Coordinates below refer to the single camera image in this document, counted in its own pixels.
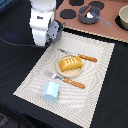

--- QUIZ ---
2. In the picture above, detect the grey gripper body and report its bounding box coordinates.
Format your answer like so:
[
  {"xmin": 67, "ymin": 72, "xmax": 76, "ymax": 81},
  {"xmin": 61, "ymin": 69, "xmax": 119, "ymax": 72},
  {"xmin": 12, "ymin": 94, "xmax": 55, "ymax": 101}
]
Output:
[{"xmin": 47, "ymin": 20, "xmax": 66, "ymax": 44}]

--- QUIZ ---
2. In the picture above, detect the yellow bread pastry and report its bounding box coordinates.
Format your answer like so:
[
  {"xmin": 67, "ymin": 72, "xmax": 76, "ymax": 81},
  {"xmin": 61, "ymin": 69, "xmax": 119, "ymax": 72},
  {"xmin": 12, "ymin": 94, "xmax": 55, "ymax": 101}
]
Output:
[{"xmin": 60, "ymin": 56, "xmax": 83, "ymax": 72}]

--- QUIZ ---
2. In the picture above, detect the light blue block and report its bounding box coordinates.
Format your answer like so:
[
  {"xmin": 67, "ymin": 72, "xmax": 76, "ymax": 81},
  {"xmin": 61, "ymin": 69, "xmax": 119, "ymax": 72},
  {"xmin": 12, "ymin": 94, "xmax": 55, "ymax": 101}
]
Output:
[{"xmin": 43, "ymin": 81, "xmax": 59, "ymax": 102}]

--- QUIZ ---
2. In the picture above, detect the brown sausage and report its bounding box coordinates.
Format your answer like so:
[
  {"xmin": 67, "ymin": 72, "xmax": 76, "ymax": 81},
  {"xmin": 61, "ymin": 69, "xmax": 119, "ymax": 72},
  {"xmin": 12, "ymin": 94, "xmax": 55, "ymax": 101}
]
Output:
[{"xmin": 82, "ymin": 6, "xmax": 92, "ymax": 17}]

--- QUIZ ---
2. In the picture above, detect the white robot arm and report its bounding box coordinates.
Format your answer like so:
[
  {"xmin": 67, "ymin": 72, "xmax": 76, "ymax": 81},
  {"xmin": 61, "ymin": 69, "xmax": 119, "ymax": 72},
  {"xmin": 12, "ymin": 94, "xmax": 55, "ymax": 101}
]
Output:
[{"xmin": 29, "ymin": 0, "xmax": 65, "ymax": 46}]

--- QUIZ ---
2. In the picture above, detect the black stove burner top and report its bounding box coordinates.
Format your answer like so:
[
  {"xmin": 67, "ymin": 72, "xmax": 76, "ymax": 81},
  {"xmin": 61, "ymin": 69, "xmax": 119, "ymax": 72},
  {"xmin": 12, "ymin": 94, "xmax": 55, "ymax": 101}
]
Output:
[{"xmin": 69, "ymin": 0, "xmax": 84, "ymax": 6}]

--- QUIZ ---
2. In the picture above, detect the round beige plate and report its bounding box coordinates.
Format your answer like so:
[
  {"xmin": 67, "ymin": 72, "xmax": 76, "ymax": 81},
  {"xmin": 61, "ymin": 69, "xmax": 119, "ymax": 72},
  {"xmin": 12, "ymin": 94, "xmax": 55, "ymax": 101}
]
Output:
[{"xmin": 56, "ymin": 55, "xmax": 83, "ymax": 78}]

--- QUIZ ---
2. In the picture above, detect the pink wooden stove board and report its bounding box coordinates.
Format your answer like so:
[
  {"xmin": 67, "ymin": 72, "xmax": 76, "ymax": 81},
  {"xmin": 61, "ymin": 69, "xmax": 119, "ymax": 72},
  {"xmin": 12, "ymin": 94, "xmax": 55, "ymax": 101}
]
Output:
[{"xmin": 56, "ymin": 0, "xmax": 128, "ymax": 43}]

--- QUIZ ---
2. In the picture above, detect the beige bowl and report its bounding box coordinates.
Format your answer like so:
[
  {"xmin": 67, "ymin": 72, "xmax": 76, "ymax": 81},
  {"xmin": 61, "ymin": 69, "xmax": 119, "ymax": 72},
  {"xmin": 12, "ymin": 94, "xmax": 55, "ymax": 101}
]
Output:
[{"xmin": 119, "ymin": 5, "xmax": 128, "ymax": 30}]

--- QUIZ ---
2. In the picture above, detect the fork with orange handle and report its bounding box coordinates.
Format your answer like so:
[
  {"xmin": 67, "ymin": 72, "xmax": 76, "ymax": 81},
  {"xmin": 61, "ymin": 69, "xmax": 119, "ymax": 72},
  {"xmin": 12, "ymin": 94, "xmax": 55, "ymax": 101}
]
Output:
[{"xmin": 44, "ymin": 71, "xmax": 85, "ymax": 89}]

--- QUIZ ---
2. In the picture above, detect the knife with orange handle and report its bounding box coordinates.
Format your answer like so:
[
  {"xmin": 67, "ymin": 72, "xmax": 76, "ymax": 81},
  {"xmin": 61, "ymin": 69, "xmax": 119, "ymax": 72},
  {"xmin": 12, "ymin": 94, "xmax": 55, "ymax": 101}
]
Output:
[{"xmin": 58, "ymin": 48, "xmax": 98, "ymax": 62}]

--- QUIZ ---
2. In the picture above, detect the grey saucepan with handle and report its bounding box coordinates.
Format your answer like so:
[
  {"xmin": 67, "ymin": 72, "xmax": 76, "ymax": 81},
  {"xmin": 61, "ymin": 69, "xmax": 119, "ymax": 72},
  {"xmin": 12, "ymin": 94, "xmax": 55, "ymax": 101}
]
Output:
[{"xmin": 78, "ymin": 5, "xmax": 111, "ymax": 26}]

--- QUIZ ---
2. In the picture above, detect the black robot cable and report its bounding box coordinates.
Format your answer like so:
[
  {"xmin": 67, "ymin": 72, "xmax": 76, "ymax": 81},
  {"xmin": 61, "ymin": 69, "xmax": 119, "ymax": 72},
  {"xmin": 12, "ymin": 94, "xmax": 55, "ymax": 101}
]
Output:
[{"xmin": 0, "ymin": 36, "xmax": 38, "ymax": 48}]

